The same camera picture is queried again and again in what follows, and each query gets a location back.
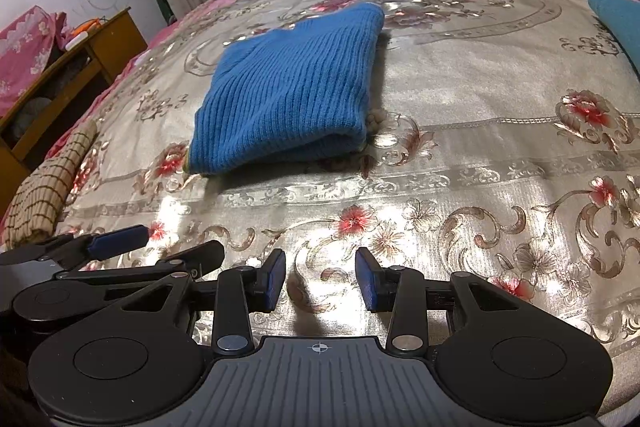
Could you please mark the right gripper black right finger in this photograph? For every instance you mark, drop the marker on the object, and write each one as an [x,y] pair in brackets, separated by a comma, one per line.
[400,291]

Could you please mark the orange toy on cabinet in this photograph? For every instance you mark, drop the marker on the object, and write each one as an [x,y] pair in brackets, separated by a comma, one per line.
[86,27]

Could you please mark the beige checked folded cloth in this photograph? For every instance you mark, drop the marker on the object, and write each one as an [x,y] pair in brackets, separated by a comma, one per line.
[38,202]

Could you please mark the floral silver pink bedspread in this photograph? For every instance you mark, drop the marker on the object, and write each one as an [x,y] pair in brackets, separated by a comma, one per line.
[501,162]

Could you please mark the pink floral hanging cloth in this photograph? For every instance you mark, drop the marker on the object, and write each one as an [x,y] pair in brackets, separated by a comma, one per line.
[25,49]

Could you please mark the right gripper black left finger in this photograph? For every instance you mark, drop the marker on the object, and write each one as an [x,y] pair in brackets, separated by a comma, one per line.
[241,291]

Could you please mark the teal folded cloth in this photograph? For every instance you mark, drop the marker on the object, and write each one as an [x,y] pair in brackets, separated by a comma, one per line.
[622,18]

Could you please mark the blue knitted striped sweater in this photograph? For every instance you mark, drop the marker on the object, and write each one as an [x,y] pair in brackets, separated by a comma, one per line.
[298,94]

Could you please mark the wooden bedside cabinet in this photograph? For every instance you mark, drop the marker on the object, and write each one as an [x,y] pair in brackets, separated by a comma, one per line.
[69,84]

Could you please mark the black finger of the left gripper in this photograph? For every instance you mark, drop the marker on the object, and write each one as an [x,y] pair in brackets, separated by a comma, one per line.
[78,252]
[197,261]

